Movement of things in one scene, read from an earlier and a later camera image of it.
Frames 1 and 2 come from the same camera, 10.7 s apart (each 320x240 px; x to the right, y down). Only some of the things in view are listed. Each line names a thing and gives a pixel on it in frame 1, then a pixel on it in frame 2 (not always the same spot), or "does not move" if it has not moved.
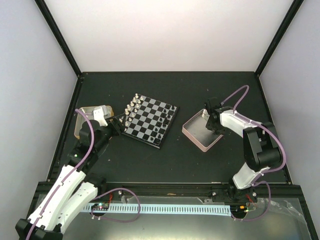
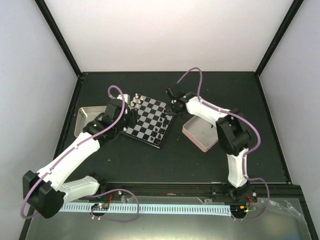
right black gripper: (209, 126) → (181, 113)
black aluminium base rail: (263, 191) does not move
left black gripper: (117, 128) → (132, 119)
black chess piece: (166, 121) does not move
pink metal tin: (195, 129) does not move
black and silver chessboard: (149, 120) does not move
